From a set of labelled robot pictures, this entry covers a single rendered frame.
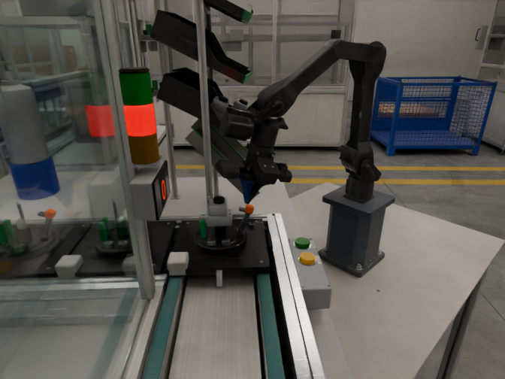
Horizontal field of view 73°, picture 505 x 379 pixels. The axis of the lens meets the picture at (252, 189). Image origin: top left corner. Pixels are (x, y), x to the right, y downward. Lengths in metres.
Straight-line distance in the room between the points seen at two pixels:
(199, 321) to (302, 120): 4.30
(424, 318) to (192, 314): 0.54
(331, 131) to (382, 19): 5.16
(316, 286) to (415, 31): 9.40
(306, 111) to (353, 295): 4.09
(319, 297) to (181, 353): 0.31
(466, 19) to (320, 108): 6.23
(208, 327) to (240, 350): 0.09
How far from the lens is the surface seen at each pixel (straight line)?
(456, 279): 1.12
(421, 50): 10.08
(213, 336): 0.75
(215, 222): 0.87
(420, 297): 1.01
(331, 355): 0.80
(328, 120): 4.95
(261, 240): 0.92
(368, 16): 9.62
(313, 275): 0.83
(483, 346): 2.30
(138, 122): 0.60
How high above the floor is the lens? 1.46
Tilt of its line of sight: 23 degrees down
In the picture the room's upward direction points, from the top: straight up
